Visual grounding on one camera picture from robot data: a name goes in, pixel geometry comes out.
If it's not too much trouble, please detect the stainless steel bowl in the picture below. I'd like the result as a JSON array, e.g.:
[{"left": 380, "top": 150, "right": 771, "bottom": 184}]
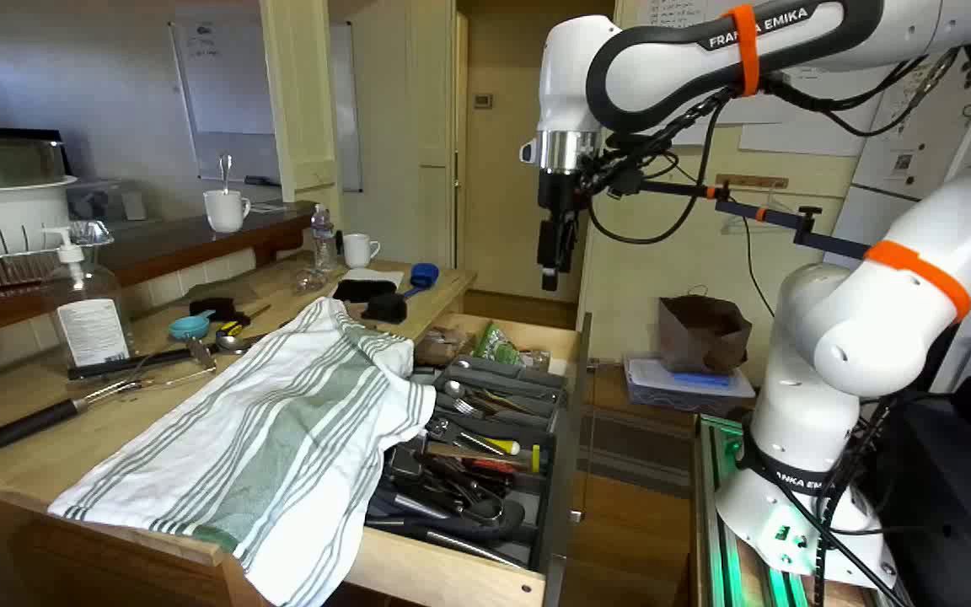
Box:
[{"left": 0, "top": 124, "right": 76, "bottom": 192}]

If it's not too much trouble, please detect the red plastic tool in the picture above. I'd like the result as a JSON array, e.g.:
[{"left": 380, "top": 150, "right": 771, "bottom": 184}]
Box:
[{"left": 454, "top": 449, "right": 526, "bottom": 478}]

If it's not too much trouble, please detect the wooden ledge shelf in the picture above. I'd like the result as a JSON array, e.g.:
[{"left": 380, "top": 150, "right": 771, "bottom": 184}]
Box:
[{"left": 0, "top": 199, "right": 321, "bottom": 347}]

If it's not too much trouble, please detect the teal measuring cup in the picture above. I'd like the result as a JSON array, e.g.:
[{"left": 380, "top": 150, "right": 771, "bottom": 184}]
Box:
[{"left": 166, "top": 310, "right": 218, "bottom": 342}]

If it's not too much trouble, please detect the black camera mount rod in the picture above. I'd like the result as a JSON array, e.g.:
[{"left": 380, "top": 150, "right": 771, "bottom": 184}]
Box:
[{"left": 619, "top": 173, "right": 888, "bottom": 264}]

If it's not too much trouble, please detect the brown cardboard box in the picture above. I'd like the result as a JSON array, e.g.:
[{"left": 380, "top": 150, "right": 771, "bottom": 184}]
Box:
[{"left": 654, "top": 294, "right": 757, "bottom": 376}]

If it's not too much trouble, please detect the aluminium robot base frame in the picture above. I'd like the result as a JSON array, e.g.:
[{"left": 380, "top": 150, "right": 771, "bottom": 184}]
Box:
[{"left": 690, "top": 410, "right": 904, "bottom": 607}]

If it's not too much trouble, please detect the white green striped towel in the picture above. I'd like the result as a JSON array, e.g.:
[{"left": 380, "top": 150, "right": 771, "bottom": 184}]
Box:
[{"left": 48, "top": 294, "right": 443, "bottom": 607}]

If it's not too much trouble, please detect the clear plastic water bottle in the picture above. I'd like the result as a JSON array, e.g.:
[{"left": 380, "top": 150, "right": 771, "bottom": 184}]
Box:
[{"left": 300, "top": 202, "right": 344, "bottom": 294}]

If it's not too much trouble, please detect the black equipment case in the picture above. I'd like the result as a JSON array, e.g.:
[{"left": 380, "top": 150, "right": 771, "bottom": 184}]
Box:
[{"left": 870, "top": 374, "right": 971, "bottom": 607}]

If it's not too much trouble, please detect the black handled whisk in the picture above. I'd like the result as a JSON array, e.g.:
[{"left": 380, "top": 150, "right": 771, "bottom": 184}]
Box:
[{"left": 0, "top": 369, "right": 148, "bottom": 462}]

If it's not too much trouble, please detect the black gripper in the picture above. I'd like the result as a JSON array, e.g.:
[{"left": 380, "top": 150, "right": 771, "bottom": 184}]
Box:
[{"left": 536, "top": 173, "right": 593, "bottom": 295}]

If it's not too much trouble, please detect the wall whiteboard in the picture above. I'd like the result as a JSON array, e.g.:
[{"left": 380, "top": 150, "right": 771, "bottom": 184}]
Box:
[{"left": 166, "top": 9, "right": 285, "bottom": 144}]

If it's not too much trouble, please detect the white ceramic mug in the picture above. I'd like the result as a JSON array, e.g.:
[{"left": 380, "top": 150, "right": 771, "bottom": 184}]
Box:
[
  {"left": 341, "top": 230, "right": 384, "bottom": 274},
  {"left": 200, "top": 184, "right": 257, "bottom": 235}
]

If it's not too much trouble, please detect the wooden interior door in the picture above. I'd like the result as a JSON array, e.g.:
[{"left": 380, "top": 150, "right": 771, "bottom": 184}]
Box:
[{"left": 459, "top": 7, "right": 623, "bottom": 304}]

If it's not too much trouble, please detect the black pouch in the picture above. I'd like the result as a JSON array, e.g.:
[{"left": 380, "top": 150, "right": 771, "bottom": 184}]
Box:
[{"left": 332, "top": 275, "right": 403, "bottom": 308}]

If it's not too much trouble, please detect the green snack packet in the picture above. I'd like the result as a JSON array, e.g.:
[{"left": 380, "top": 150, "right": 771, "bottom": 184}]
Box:
[{"left": 469, "top": 320, "right": 536, "bottom": 369}]

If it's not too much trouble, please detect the grey paper stack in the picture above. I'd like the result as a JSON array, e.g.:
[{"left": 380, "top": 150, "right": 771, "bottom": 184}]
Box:
[{"left": 622, "top": 354, "right": 761, "bottom": 410}]

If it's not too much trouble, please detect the grey cutlery tray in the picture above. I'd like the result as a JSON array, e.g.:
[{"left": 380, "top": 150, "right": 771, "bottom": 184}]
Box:
[{"left": 366, "top": 351, "right": 575, "bottom": 570}]

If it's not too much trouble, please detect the black crumpled cloth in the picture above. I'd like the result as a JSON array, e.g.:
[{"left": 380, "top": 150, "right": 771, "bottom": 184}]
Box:
[{"left": 362, "top": 289, "right": 413, "bottom": 327}]

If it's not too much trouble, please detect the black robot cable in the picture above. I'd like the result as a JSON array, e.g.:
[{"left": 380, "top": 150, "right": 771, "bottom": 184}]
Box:
[{"left": 580, "top": 45, "right": 961, "bottom": 249}]

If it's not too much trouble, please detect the clear pump soap bottle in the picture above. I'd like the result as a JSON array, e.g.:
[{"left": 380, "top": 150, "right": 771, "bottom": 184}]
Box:
[{"left": 44, "top": 222, "right": 134, "bottom": 374}]

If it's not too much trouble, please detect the cream cabinet door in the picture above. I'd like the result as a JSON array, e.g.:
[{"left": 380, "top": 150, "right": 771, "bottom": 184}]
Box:
[{"left": 257, "top": 0, "right": 344, "bottom": 209}]

